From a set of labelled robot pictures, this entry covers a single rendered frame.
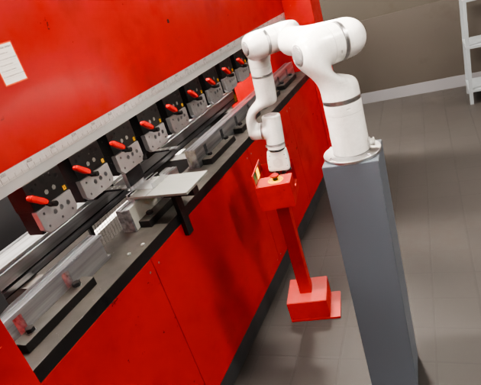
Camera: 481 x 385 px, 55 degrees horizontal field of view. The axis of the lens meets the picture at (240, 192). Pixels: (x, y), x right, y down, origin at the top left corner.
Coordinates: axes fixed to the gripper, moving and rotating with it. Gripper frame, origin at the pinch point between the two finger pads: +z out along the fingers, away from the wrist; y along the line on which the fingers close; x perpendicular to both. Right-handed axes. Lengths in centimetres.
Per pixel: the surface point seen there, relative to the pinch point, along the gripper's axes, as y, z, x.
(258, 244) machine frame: -19.8, 39.8, 6.9
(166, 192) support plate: -33, -23, -54
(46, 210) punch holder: -56, -38, -89
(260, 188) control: -7.4, -3.2, -15.1
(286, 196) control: 3.5, 2.2, -15.0
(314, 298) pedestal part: 8, 61, -13
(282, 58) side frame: -15, -25, 170
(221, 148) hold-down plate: -30.0, -14.0, 12.6
